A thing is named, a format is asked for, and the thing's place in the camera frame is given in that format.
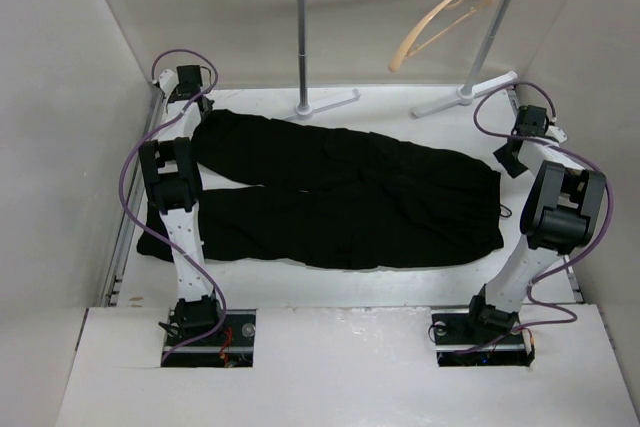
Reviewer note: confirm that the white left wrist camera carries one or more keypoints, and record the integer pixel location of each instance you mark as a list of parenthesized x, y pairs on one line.
[(167, 81)]

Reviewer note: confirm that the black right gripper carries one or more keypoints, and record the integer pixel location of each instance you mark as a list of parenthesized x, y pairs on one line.
[(513, 169)]

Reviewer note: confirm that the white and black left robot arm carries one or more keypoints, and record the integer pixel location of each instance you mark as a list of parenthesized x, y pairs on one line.
[(173, 187)]

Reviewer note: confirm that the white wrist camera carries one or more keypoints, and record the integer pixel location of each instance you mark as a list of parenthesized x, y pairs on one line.
[(167, 81), (555, 134)]

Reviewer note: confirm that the black trousers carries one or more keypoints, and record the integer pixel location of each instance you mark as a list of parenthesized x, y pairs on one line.
[(341, 199)]

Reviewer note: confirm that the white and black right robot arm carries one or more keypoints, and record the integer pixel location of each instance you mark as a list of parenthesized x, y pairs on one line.
[(559, 215)]

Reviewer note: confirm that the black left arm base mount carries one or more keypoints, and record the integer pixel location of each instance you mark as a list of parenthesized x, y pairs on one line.
[(232, 346)]

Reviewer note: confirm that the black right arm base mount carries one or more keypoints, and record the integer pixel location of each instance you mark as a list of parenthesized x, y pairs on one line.
[(460, 344)]

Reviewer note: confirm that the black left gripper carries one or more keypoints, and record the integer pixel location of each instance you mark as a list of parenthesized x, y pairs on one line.
[(209, 109)]

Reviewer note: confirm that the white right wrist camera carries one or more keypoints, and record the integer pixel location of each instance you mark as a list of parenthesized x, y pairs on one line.
[(555, 134)]

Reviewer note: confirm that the beige plastic hanger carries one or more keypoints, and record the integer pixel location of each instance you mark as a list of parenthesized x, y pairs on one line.
[(434, 25)]

